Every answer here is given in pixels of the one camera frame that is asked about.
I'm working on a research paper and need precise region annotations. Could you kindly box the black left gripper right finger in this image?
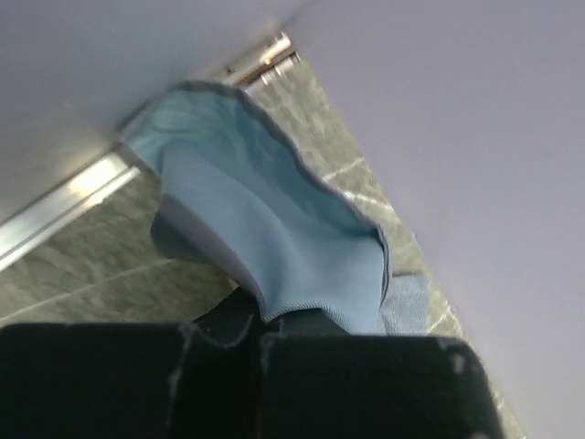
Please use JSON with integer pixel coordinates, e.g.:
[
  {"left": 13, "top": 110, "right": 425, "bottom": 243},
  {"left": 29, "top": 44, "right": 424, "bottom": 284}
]
[{"left": 258, "top": 310, "right": 504, "bottom": 438}]

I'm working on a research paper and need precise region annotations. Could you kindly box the blue-grey pillowcase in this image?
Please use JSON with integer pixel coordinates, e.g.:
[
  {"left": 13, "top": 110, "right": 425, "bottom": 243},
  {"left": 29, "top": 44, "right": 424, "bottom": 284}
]
[{"left": 121, "top": 81, "right": 429, "bottom": 335}]

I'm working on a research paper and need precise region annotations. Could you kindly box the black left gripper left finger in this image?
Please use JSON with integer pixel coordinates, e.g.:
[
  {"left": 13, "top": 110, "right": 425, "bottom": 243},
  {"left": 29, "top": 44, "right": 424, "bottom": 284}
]
[{"left": 1, "top": 292, "right": 260, "bottom": 438}]

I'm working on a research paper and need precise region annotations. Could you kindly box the aluminium side rail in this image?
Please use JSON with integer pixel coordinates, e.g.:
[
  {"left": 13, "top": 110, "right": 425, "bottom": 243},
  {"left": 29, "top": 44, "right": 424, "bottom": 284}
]
[{"left": 1, "top": 32, "right": 299, "bottom": 269}]

